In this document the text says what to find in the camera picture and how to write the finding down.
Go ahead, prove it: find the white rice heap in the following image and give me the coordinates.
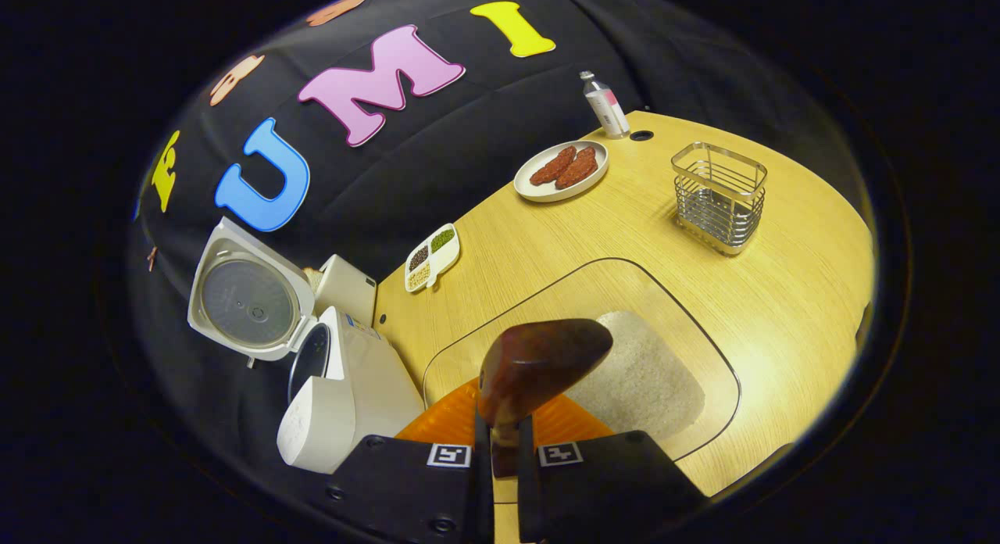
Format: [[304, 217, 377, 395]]
[[564, 310, 706, 443]]

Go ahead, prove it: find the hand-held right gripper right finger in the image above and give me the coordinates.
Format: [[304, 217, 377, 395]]
[[516, 393, 712, 543]]

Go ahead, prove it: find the white divided dish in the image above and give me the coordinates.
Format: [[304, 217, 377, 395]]
[[404, 223, 462, 294]]

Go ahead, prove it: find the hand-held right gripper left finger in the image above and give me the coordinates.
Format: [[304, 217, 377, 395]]
[[328, 376, 495, 543]]

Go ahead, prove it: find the white round plate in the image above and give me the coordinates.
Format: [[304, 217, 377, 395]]
[[513, 140, 609, 203]]

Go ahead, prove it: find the red-brown meat piece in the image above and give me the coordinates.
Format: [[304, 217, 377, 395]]
[[555, 147, 598, 190], [530, 145, 577, 187]]

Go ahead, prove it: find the small pink-label bottle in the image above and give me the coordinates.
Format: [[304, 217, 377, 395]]
[[580, 70, 631, 140]]

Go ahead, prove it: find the brown wooden spoon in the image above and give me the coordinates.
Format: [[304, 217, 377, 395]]
[[477, 318, 615, 479]]

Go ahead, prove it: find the white toaster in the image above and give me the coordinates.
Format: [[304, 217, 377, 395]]
[[312, 254, 377, 326]]

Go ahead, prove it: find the white rice cooker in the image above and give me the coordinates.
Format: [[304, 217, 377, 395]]
[[187, 217, 427, 475]]

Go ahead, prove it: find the metal wire chopstick holder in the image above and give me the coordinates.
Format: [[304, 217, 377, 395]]
[[671, 141, 769, 256]]

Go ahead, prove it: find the clear glass dish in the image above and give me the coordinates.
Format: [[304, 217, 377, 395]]
[[422, 257, 741, 463]]

